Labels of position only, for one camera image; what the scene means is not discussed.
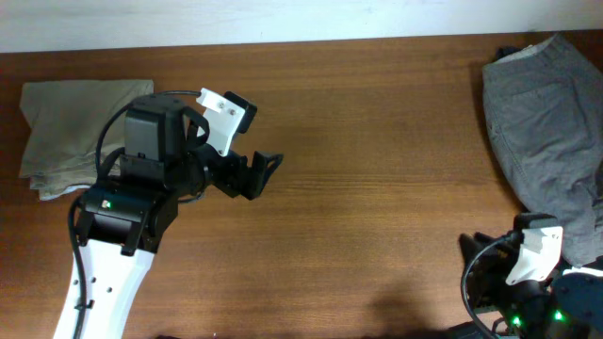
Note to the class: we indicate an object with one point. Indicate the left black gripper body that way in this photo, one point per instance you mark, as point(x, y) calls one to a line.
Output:
point(222, 170)

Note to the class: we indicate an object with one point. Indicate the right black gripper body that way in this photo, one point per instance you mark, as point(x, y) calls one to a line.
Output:
point(490, 291)

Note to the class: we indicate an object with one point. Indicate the khaki green shorts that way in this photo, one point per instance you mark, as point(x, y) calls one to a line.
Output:
point(66, 118)

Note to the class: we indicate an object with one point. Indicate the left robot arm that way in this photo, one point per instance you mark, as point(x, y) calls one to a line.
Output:
point(171, 154)

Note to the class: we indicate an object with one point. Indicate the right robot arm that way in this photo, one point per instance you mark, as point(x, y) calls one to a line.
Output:
point(560, 306)

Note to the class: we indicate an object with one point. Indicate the grey shorts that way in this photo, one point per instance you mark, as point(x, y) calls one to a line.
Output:
point(543, 113)

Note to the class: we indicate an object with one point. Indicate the dark garment under pile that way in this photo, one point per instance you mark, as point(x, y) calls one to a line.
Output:
point(507, 54)

